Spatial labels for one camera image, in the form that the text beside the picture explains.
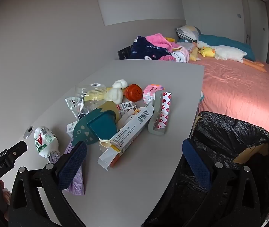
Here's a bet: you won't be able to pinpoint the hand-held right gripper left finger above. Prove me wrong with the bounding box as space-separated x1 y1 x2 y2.
8 141 88 227

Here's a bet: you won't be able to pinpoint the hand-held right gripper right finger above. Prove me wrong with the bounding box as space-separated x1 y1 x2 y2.
182 138 268 227

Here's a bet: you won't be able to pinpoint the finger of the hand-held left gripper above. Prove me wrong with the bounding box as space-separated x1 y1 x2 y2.
7 140 28 159

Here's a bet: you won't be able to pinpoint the purple plastic bag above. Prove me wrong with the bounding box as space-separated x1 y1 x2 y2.
65 142 87 195

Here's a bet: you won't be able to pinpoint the white green-label drink bottle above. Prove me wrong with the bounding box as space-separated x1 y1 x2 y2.
34 126 61 164

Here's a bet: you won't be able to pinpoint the bin with black bag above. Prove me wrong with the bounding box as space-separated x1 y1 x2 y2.
144 111 269 227

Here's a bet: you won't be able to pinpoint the grey plastic case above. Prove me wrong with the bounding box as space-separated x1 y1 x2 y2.
148 91 170 136

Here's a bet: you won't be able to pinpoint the long white orange carton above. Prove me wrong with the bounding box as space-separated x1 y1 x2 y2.
98 99 155 171

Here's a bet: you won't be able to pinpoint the white red-print card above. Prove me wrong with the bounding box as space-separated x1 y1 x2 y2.
157 91 173 130

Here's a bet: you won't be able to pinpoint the pink letter cube box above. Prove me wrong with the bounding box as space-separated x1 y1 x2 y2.
143 84 165 105

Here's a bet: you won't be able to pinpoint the person's left hand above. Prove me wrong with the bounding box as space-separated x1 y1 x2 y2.
0 180 11 221

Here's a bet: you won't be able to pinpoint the metal desk grommet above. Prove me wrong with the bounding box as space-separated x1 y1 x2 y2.
23 126 34 139

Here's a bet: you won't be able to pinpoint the long white box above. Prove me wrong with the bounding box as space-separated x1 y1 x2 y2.
66 120 79 139

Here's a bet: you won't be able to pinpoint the silver snack wrapper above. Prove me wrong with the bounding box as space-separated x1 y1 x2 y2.
65 96 86 121

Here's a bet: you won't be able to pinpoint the yellow packet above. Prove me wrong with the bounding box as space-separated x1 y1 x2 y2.
84 87 114 102

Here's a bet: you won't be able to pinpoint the clear plastic jar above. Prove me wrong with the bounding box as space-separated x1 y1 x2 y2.
75 83 108 114

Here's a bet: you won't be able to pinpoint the white paper tags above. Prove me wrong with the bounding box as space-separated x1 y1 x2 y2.
116 102 134 111

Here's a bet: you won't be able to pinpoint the white tissue balls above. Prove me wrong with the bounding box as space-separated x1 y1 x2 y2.
105 79 128 104

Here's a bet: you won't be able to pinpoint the bed with pink sheet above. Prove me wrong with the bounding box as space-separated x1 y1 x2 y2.
189 56 269 152

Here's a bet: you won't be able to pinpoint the orange round cap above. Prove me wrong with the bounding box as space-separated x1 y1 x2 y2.
124 84 142 102

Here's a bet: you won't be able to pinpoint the yellow corn plush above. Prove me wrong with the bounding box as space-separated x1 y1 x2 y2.
189 47 200 61

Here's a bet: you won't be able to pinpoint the yellow duck plush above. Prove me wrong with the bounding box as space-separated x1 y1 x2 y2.
199 47 216 58

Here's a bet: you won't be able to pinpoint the white pink striped garment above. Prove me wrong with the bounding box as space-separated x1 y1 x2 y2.
158 41 197 63

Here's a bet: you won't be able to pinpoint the white goose plush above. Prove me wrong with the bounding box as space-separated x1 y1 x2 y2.
197 41 266 72

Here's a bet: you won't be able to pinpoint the black socket panel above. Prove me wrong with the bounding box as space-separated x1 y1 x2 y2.
117 44 133 60

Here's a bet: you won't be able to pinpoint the navy printed blanket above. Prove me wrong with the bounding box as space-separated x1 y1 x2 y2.
130 36 173 61

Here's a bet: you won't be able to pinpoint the teal pillow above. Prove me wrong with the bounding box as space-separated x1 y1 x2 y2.
198 34 256 61

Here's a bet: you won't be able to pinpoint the pink fleece towel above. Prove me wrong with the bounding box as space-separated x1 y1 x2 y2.
145 33 173 52

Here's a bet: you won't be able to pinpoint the checked patchwork pillow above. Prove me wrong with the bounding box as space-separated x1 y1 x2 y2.
175 25 202 42

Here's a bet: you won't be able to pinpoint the white door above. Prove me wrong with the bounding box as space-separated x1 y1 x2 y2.
241 0 269 51

